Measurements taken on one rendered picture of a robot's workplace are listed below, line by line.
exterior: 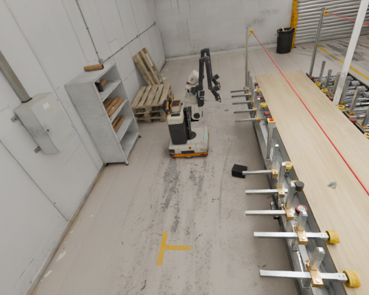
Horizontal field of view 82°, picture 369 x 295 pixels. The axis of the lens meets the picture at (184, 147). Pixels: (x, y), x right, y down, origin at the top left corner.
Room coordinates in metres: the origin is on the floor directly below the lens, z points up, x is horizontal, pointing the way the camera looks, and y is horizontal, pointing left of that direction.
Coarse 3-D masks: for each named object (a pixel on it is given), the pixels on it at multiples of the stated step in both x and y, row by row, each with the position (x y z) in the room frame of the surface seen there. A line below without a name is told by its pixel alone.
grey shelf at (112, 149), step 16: (112, 64) 3.75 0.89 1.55; (80, 80) 3.18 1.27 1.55; (96, 80) 3.12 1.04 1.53; (112, 80) 3.89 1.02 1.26; (80, 96) 3.07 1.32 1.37; (96, 96) 3.02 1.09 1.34; (112, 96) 3.94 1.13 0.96; (80, 112) 3.15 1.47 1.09; (96, 112) 3.04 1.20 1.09; (128, 112) 3.89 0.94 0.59; (96, 128) 3.07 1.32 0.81; (112, 128) 3.02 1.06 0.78; (128, 128) 3.92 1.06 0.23; (96, 144) 3.10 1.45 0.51; (112, 144) 3.03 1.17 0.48; (128, 144) 3.48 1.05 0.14; (112, 160) 3.06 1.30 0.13
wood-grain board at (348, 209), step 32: (288, 96) 2.72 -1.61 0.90; (320, 96) 2.54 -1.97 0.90; (288, 128) 1.97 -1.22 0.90; (352, 128) 1.74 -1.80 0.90; (320, 160) 1.38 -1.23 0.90; (352, 160) 1.30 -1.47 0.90; (320, 192) 1.04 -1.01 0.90; (352, 192) 0.99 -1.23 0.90; (320, 224) 0.78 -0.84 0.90; (352, 224) 0.74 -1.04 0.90; (352, 256) 0.54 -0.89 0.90; (352, 288) 0.39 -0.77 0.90
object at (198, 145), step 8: (192, 128) 3.36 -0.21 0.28; (200, 128) 3.30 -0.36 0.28; (192, 136) 3.11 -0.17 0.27; (200, 136) 3.04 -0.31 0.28; (208, 136) 3.24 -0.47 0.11; (184, 144) 2.92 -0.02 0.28; (192, 144) 2.87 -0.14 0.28; (200, 144) 2.83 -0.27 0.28; (208, 144) 3.02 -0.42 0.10; (176, 152) 2.89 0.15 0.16; (184, 152) 2.86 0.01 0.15; (192, 152) 2.83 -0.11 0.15; (200, 152) 2.80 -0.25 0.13
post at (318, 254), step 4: (316, 248) 0.52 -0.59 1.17; (320, 248) 0.51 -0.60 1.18; (316, 252) 0.51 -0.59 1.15; (320, 252) 0.49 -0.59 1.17; (324, 252) 0.49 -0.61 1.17; (312, 256) 0.52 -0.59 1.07; (316, 256) 0.49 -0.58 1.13; (320, 256) 0.49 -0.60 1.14; (312, 260) 0.51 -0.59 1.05; (316, 260) 0.49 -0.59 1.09; (320, 260) 0.49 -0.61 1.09; (312, 264) 0.50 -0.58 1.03; (316, 264) 0.49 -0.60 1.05; (312, 268) 0.49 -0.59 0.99; (316, 268) 0.49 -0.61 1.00; (304, 280) 0.51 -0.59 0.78; (308, 280) 0.49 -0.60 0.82; (304, 284) 0.49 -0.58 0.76; (308, 284) 0.49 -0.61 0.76
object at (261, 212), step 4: (248, 212) 1.01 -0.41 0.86; (252, 212) 1.01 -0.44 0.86; (256, 212) 1.00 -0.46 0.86; (260, 212) 0.99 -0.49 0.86; (264, 212) 0.99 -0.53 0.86; (268, 212) 0.98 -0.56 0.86; (272, 212) 0.97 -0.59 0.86; (276, 212) 0.97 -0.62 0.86; (280, 212) 0.96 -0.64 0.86; (284, 212) 0.95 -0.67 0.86
